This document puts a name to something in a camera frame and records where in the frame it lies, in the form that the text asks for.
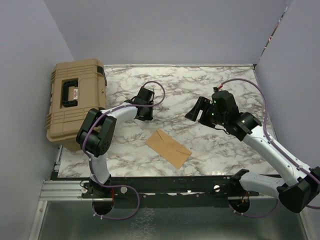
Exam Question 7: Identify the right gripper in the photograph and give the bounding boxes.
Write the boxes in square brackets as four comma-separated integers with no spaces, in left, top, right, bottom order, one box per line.
[185,96,227,129]

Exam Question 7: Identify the brown paper envelope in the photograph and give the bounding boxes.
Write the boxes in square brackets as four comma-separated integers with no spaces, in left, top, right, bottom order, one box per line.
[145,129,192,169]

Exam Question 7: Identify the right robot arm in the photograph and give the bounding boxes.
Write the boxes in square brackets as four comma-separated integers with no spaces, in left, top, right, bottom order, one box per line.
[185,89,320,213]

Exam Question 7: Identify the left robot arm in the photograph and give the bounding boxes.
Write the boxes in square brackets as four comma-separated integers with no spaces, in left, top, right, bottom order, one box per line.
[76,87,155,198]

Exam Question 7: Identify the tan plastic tool case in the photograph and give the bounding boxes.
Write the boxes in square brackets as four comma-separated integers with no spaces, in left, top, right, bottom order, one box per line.
[46,58,107,152]

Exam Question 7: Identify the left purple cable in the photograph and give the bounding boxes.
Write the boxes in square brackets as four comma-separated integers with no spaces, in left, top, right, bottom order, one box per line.
[83,80,166,221]

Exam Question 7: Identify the purple cable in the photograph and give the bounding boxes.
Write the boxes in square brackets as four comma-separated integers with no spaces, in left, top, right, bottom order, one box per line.
[83,80,166,221]
[217,78,320,218]

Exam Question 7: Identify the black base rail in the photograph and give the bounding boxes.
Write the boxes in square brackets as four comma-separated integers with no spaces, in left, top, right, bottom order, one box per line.
[81,175,258,209]

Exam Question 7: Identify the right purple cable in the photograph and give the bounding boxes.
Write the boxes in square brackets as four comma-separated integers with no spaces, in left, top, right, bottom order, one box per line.
[217,78,320,218]

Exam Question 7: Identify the aluminium frame rail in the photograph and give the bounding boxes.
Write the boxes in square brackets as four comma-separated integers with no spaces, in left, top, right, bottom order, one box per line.
[39,180,92,201]

